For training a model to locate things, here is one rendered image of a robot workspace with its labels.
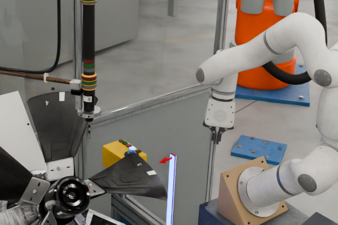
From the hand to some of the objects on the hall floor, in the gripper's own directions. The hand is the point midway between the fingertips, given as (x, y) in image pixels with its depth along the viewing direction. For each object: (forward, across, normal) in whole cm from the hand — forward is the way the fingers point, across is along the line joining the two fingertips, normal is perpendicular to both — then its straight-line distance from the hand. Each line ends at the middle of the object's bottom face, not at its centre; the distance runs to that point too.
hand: (216, 137), depth 223 cm
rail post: (+124, +30, -29) cm, 130 cm away
